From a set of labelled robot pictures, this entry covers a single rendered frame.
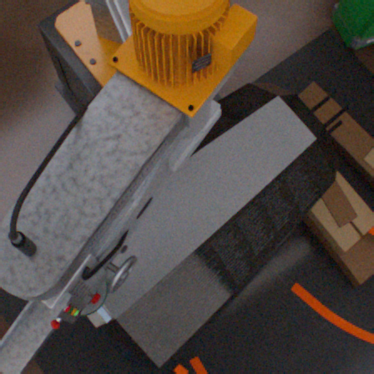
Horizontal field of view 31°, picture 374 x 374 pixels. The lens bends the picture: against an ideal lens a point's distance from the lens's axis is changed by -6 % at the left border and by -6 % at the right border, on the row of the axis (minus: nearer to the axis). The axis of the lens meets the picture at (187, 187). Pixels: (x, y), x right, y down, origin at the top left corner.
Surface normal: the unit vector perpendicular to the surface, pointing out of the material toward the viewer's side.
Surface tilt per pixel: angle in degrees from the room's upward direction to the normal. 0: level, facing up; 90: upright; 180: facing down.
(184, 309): 45
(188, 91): 0
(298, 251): 0
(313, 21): 0
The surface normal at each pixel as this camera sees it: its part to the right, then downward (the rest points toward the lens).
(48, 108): 0.00, -0.26
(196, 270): 0.47, 0.33
